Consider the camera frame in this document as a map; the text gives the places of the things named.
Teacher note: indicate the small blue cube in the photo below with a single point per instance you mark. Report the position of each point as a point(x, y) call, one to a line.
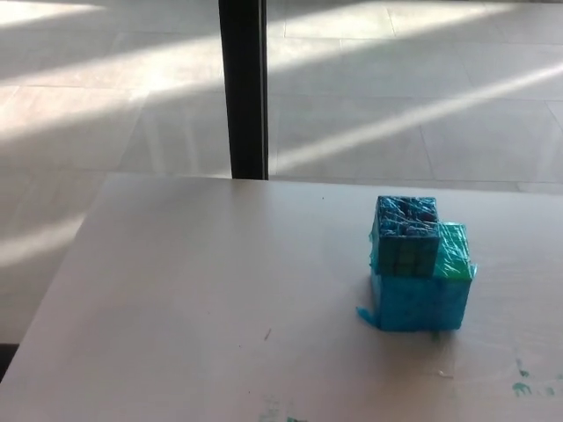
point(407, 259)

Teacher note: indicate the big blue green wrapped cube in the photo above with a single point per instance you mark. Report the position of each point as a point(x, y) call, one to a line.
point(422, 305)

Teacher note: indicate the black window frame post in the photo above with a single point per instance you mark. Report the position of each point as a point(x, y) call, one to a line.
point(244, 88)

